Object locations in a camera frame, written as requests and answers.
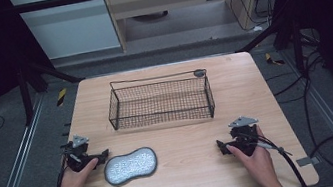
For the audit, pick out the grey speckled sponge pad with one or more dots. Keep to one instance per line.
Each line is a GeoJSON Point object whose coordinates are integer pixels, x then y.
{"type": "Point", "coordinates": [130, 166]}

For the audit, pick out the black metal stand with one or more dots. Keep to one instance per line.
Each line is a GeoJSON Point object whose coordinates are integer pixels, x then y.
{"type": "Point", "coordinates": [25, 95]}
{"type": "Point", "coordinates": [297, 45]}

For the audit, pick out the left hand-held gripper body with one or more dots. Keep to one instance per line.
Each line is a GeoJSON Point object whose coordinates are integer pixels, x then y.
{"type": "Point", "coordinates": [76, 155]}

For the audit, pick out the person's right hand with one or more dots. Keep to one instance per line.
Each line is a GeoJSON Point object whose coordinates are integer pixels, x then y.
{"type": "Point", "coordinates": [262, 166]}

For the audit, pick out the white cabinet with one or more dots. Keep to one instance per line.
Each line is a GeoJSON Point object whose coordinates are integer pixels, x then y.
{"type": "Point", "coordinates": [69, 24]}

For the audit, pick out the grey tape piece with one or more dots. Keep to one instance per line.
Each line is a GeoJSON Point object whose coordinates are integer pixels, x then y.
{"type": "Point", "coordinates": [307, 161]}

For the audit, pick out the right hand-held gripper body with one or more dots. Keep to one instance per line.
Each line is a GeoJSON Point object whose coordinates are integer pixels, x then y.
{"type": "Point", "coordinates": [244, 137]}

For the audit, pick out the black yellow striped tape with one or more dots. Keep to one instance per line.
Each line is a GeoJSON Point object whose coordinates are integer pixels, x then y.
{"type": "Point", "coordinates": [61, 96]}
{"type": "Point", "coordinates": [272, 59]}

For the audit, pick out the grey round disc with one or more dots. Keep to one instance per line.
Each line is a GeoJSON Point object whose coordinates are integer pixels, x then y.
{"type": "Point", "coordinates": [199, 73]}

